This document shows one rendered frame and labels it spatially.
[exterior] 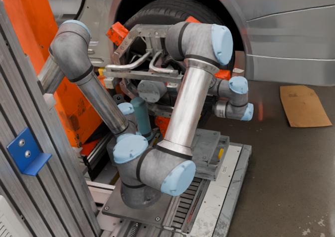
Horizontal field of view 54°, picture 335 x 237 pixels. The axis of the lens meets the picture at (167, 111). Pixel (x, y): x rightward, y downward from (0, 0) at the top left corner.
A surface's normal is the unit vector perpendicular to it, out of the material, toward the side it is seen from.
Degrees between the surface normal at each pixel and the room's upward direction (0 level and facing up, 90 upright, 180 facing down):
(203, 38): 43
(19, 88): 90
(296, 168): 0
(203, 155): 0
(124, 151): 7
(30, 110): 90
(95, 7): 90
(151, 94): 90
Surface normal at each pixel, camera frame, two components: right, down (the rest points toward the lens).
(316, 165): -0.14, -0.80
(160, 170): -0.48, -0.21
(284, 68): -0.39, 0.59
